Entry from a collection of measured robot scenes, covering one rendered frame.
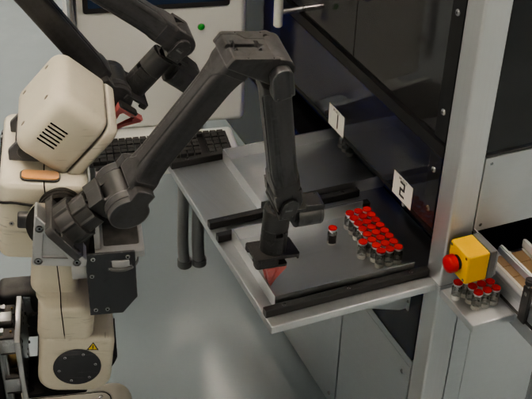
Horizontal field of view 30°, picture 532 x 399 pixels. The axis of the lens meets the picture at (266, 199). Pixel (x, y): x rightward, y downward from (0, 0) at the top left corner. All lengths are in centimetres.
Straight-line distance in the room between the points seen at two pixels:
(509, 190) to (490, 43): 38
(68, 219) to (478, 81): 82
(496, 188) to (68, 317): 95
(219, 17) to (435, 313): 105
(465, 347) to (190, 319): 129
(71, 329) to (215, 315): 134
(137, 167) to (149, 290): 182
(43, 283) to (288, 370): 131
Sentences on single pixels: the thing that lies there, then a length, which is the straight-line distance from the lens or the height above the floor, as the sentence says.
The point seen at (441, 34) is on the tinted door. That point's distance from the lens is 206.
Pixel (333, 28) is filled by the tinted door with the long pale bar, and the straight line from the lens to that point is 250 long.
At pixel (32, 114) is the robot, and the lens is 193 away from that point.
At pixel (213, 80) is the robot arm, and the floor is 150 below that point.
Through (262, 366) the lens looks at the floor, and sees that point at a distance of 328.
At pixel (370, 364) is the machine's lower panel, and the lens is 269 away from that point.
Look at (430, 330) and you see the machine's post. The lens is 234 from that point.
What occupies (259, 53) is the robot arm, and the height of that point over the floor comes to 154.
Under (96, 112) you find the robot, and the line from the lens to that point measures 192.
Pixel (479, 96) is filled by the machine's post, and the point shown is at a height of 136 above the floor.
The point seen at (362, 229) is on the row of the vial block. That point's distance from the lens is 231.
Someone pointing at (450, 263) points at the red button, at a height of 101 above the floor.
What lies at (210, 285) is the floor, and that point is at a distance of 359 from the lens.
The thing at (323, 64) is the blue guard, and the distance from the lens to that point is 256.
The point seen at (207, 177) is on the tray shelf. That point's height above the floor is 88.
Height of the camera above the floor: 227
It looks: 34 degrees down
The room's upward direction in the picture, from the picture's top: 2 degrees clockwise
